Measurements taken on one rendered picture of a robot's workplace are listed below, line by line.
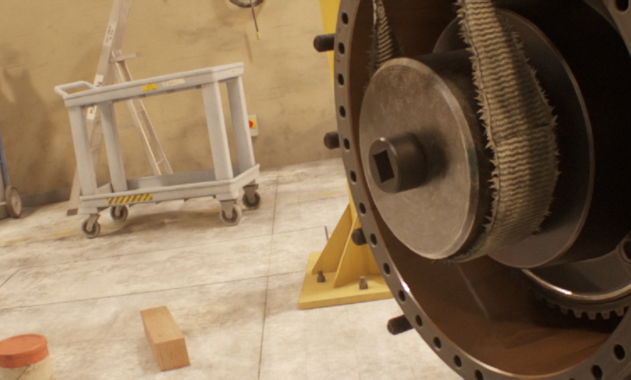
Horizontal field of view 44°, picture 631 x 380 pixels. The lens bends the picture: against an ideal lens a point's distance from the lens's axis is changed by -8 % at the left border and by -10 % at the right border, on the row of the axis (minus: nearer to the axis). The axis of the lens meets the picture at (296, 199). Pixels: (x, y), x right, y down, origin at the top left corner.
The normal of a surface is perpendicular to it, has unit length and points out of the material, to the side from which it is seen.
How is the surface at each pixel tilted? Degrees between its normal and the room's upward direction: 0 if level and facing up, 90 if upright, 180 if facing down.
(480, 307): 27
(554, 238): 90
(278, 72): 90
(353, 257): 90
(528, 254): 90
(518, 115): 81
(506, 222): 123
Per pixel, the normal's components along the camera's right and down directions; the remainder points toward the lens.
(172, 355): 0.29, 0.14
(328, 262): -0.07, 0.19
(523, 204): 0.47, 0.51
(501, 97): 0.41, -0.07
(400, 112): -0.88, 0.22
